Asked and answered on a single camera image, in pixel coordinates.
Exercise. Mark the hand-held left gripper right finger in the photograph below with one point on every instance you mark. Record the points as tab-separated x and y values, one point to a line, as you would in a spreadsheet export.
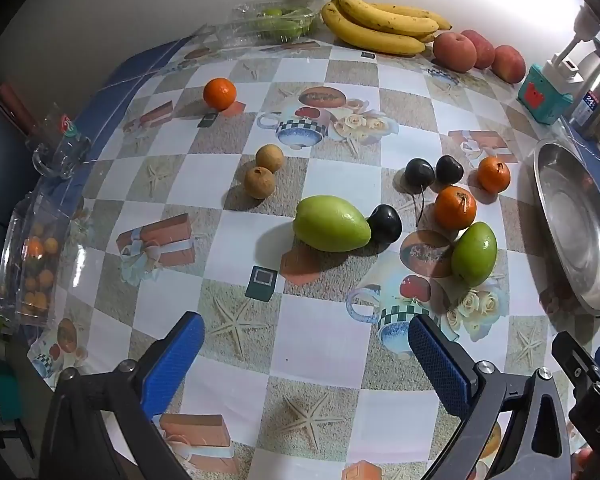
435	360

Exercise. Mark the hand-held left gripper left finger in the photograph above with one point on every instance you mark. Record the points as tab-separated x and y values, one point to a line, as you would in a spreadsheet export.
175	355

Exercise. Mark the green mango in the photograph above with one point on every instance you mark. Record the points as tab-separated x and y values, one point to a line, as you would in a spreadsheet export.
331	223
474	253

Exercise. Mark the round steel basin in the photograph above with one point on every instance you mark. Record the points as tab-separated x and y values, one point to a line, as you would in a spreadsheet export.
575	220

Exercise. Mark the dark plum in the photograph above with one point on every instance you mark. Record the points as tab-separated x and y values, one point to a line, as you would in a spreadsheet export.
419	173
386	223
449	169

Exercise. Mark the orange tangerine with stalk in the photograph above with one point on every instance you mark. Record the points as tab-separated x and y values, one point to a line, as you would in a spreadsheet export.
455	207

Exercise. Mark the brown longan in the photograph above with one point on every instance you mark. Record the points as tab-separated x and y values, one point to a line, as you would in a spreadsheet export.
269	157
258	182

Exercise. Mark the printed checkered tablecloth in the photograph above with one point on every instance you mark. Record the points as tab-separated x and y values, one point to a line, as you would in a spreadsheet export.
320	325

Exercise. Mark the clear box of small oranges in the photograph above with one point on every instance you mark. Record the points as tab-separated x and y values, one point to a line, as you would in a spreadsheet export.
30	260

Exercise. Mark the teal plastic object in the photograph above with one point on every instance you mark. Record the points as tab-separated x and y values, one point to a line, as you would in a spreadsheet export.
5	395

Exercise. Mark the clear glass mug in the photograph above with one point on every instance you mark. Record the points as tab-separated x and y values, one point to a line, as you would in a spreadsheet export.
60	152

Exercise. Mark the dark furniture panel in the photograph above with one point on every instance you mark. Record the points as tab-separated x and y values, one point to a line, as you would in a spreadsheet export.
0	160

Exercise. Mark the teal plastic box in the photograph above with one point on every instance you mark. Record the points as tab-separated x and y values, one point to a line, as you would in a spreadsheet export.
542	97

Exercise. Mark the steel thermos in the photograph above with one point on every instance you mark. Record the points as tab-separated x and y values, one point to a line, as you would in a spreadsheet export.
597	95

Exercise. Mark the white power adapter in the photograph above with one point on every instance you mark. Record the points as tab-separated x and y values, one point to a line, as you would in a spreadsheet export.
567	67

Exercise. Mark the reddish wooden bar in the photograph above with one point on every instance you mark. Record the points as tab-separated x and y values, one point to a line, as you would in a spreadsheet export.
15	105

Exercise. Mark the red apple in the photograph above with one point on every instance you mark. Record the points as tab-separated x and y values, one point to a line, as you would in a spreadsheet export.
455	50
485	50
508	62

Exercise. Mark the yellow banana bunch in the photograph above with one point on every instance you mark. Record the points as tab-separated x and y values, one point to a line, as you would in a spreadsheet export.
380	20

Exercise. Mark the bag of green fruit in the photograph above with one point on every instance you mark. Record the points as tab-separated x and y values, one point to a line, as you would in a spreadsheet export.
275	22

